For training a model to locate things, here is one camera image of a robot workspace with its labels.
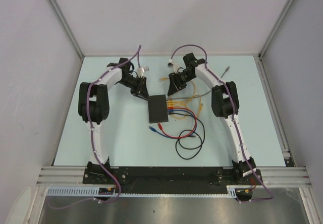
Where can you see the grey slotted cable duct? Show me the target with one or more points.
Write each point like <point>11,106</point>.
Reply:
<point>75,190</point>

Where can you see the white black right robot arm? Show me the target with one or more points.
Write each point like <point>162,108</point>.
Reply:
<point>224,104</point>

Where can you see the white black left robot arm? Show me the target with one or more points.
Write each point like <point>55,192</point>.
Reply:
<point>94,106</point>

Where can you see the aluminium frame post right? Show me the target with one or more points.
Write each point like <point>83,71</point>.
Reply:
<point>278,23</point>

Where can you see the aluminium frame rail front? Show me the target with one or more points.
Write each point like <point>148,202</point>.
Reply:
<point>273,177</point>

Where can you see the black network switch box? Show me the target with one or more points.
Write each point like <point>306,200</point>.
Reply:
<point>157,109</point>

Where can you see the aluminium frame post left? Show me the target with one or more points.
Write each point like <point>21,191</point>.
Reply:
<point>66,27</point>

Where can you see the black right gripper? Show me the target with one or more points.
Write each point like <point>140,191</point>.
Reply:
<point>175,85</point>

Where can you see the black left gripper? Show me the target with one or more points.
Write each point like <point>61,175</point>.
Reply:
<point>140,91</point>

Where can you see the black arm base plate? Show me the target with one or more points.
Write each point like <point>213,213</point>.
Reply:
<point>161,180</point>

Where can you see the aluminium frame post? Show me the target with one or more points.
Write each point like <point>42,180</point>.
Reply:
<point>66,27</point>
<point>278,23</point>

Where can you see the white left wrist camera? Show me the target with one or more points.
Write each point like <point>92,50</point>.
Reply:
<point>141,70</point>

